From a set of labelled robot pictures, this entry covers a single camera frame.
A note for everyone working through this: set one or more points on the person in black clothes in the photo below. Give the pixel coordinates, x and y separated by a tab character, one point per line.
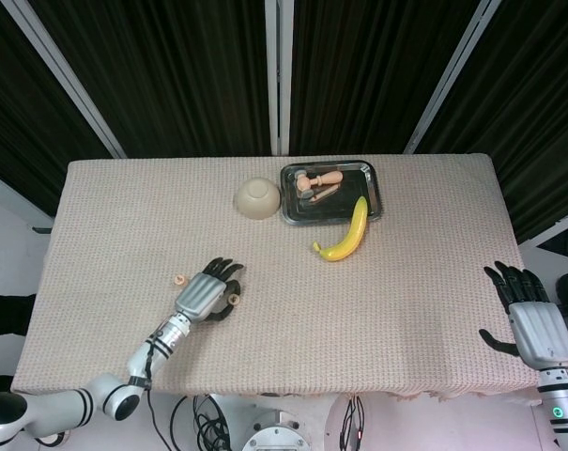
6	312

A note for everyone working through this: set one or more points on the shiny metal tray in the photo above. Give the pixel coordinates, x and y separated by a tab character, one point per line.
354	183

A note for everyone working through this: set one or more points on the silver robot torso flange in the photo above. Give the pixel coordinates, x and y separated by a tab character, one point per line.
274	434

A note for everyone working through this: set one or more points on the white frame post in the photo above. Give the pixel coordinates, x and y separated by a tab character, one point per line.
68	80
280	70
450	75

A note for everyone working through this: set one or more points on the white sneaker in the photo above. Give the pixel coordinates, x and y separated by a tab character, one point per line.
53	440

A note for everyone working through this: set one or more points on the black pleated curtain panel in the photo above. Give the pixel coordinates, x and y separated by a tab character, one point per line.
171	80
373	80
20	117
537	117

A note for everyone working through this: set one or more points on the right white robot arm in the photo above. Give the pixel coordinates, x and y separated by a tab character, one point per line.
560	399

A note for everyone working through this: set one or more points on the wooden toy hammer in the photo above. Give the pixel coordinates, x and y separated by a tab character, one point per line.
328	178

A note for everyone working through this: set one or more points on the beige upturned bowl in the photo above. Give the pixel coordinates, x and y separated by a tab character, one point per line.
257	199

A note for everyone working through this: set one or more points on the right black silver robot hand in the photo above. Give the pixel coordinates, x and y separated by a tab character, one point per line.
541	331

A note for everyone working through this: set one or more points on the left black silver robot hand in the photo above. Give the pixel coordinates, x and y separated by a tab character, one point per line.
201	296

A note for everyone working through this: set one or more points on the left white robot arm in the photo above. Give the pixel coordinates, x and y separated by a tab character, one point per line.
138	362

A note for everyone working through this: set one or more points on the white frame base bar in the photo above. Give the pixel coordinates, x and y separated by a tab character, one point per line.
553	226

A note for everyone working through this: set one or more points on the beige woven tablecloth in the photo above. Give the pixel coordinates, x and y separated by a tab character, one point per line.
311	319

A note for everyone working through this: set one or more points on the yellow toy banana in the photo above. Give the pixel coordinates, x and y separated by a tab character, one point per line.
354	230

